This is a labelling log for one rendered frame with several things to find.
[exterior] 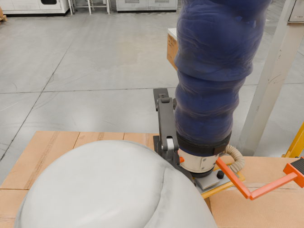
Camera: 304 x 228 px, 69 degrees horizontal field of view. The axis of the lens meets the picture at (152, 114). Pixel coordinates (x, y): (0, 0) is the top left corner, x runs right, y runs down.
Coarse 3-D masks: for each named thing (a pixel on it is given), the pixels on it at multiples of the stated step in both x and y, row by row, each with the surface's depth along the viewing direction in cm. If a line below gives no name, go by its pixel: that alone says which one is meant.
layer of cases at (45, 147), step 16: (32, 144) 187; (48, 144) 187; (64, 144) 187; (80, 144) 187; (144, 144) 187; (32, 160) 173; (48, 160) 173; (16, 176) 161; (32, 176) 161; (0, 192) 151; (16, 192) 151; (0, 208) 142; (16, 208) 142; (0, 224) 134
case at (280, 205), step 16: (224, 160) 121; (256, 160) 121; (272, 160) 121; (288, 160) 121; (256, 176) 113; (272, 176) 113; (224, 192) 106; (240, 192) 106; (272, 192) 106; (288, 192) 106; (224, 208) 100; (240, 208) 100; (256, 208) 100; (272, 208) 100; (288, 208) 100; (224, 224) 94; (240, 224) 94; (256, 224) 94; (272, 224) 94; (288, 224) 94
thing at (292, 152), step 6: (300, 132) 218; (294, 138) 225; (300, 138) 144; (294, 144) 223; (300, 144) 146; (288, 150) 235; (294, 150) 151; (300, 150) 148; (282, 156) 246; (288, 156) 229; (294, 156) 153
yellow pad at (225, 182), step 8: (216, 168) 99; (216, 176) 95; (224, 176) 95; (240, 176) 95; (216, 184) 92; (224, 184) 92; (232, 184) 93; (200, 192) 89; (208, 192) 89; (216, 192) 90
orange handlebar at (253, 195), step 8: (216, 160) 87; (224, 168) 84; (232, 176) 81; (288, 176) 81; (296, 176) 81; (240, 184) 78; (272, 184) 78; (280, 184) 79; (248, 192) 76; (256, 192) 76; (264, 192) 76
